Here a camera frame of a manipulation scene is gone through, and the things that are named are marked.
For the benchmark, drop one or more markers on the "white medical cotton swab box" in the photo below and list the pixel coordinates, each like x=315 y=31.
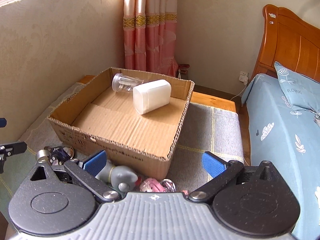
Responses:
x=151 y=96

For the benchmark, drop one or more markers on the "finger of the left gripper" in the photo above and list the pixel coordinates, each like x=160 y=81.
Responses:
x=7 y=150
x=3 y=122

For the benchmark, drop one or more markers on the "pink curtain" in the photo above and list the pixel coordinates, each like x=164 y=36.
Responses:
x=150 y=35

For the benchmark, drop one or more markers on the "clear plastic cup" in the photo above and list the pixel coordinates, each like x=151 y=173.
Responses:
x=123 y=83

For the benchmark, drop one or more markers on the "brown cardboard box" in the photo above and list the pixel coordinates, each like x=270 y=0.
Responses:
x=98 y=118

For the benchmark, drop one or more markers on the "black toy train car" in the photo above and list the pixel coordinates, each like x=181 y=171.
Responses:
x=60 y=154

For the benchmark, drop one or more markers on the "wooden headboard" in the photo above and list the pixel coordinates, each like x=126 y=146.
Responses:
x=290 y=41

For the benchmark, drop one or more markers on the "blue bed sheet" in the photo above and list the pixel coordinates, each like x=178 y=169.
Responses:
x=290 y=140

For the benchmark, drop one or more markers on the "grey elephant toy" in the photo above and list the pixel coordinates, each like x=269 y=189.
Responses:
x=121 y=178

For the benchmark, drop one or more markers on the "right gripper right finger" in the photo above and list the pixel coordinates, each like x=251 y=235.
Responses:
x=223 y=174

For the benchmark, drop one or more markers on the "pink clear bottle keychain toy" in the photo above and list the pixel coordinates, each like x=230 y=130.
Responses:
x=153 y=185

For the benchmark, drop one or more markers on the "white wall socket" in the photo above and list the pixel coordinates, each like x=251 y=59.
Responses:
x=243 y=77

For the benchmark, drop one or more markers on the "blue floral pillow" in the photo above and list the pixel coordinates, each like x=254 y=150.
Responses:
x=301 y=91

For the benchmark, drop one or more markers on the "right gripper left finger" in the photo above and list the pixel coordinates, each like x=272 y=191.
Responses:
x=83 y=174

